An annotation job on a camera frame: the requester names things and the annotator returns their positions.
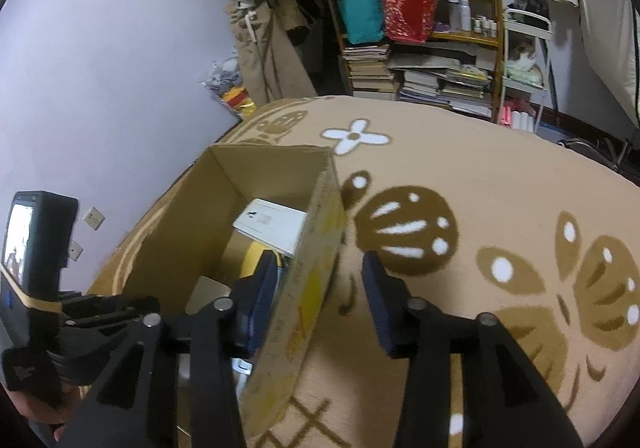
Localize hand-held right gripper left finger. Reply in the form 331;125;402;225
52;248;283;448

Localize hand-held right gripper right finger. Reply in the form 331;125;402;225
361;251;583;448

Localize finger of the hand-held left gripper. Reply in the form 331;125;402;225
59;295;162;335

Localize yellow surfboard-shaped board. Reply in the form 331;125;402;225
239;239;271;281

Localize brown cardboard box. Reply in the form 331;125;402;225
85;143;348;439

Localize white rectangular box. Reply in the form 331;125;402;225
232;198;308;258

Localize person's left hand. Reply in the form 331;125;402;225
7;390;66;441

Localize beige printed blanket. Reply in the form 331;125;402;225
85;96;640;448

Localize plastic bag of toys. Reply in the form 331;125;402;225
200;56;258;121

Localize wide stack of books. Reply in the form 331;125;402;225
397;66;496;119

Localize pink and white bottles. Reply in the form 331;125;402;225
500;106;533;131

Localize narrow stack of books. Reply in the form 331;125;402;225
342;44;396;102

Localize beige hanging coat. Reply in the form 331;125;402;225
227;0;318;106

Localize black metal stand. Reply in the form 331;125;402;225
557;128;640;174

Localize pale green tissue pack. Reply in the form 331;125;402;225
505;53;543;84

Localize teal bag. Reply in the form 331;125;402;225
332;0;386;44

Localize red patterned gift bag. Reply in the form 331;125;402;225
379;0;445;44

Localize row of small cosmetic bottles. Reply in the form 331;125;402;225
472;14;499;38

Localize white metal cart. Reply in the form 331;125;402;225
500;6;556;134

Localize dark item on cart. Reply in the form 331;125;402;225
512;0;551;16

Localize white padded quilt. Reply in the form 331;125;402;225
570;0;640;129

